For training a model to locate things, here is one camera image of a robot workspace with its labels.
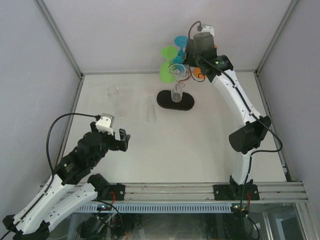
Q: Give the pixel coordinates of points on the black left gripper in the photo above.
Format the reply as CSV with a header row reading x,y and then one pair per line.
x,y
117,144

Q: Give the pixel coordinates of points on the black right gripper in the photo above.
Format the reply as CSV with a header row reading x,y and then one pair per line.
x,y
189,48

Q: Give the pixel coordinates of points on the blue plastic wine glass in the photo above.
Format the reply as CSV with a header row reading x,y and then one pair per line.
x,y
181,42

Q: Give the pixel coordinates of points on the orange plastic wine glass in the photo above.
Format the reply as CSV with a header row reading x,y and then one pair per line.
x,y
201,73

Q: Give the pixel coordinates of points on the clear champagne flute front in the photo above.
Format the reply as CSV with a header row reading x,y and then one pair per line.
x,y
179,72

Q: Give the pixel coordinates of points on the clear champagne flute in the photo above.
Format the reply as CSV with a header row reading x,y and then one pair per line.
x,y
114,96
179,72

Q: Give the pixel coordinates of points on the green plastic wine glass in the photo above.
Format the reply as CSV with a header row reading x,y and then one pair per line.
x,y
168,53

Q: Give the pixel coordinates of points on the clear upside-down glass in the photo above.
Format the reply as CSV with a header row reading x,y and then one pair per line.
x,y
150,110

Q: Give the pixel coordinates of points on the clear champagne flute back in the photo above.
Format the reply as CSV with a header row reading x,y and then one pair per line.
x,y
114,96

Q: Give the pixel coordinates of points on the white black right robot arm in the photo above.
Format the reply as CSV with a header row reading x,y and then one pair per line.
x,y
251,126

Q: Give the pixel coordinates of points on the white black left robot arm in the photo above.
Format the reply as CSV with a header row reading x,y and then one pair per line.
x,y
69,187

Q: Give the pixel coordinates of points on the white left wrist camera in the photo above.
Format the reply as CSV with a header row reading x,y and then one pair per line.
x,y
105,124

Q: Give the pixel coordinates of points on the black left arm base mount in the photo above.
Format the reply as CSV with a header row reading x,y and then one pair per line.
x,y
113,192

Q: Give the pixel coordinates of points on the blue slotted cable duct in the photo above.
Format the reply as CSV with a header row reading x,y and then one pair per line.
x,y
156,208

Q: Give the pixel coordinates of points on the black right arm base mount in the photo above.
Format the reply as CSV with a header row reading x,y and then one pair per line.
x,y
225,192

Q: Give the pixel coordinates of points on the aluminium front frame rail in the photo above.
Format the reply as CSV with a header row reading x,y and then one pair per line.
x,y
269,192

